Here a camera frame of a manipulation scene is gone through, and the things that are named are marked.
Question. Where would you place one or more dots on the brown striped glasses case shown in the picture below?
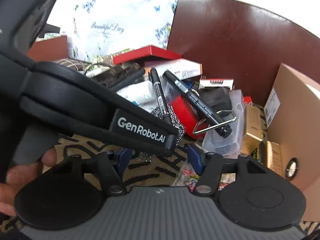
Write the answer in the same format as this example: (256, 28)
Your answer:
(72, 63)

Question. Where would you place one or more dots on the person's left hand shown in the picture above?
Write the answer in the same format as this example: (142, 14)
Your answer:
(15, 187)

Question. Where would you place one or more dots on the black pouch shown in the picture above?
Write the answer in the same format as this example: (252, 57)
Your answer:
(216, 97)

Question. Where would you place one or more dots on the red tape roll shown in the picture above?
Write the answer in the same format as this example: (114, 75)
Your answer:
(185, 115)

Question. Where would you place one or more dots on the letter-print cloth desktop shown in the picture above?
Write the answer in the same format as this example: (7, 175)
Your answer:
(155, 171)

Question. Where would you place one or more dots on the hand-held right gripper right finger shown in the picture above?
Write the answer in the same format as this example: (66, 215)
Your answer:
(195, 156)

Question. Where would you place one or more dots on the small black box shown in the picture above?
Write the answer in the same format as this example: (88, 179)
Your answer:
(51, 30)

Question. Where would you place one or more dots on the steel wool scourer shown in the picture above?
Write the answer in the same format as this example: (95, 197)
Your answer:
(175, 121)

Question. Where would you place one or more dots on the clear plastic case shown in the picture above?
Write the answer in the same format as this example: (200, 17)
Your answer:
(225, 142)

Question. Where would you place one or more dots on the long red box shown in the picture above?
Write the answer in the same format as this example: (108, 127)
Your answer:
(147, 53)

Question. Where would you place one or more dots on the dark brown wooden board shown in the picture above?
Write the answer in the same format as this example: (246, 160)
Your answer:
(237, 42)

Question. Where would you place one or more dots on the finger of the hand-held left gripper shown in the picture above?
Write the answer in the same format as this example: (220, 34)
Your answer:
(140, 132)

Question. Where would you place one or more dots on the white medicine box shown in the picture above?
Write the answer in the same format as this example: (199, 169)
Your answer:
(180, 68)

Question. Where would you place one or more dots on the brown cardboard box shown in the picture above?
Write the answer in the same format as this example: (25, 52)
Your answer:
(300, 130)

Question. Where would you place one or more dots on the white floral plastic bag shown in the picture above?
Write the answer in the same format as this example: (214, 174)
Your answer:
(120, 25)

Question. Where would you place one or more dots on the reddish brown open box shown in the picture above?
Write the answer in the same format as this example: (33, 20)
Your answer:
(50, 48)

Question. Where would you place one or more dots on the white cream tube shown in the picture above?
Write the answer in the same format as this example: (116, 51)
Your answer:
(138, 92)

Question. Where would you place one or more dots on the red and white cigarette pack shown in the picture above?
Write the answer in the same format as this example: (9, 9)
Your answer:
(216, 83)

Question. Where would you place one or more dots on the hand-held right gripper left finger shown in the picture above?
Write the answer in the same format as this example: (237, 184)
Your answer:
(122, 158)

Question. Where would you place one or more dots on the thick black marker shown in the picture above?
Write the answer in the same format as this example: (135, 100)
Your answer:
(195, 100)

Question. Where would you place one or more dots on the thin black pen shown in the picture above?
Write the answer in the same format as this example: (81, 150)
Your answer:
(158, 92)

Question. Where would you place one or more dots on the gold box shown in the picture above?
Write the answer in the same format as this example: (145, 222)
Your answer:
(272, 155)
(252, 127)

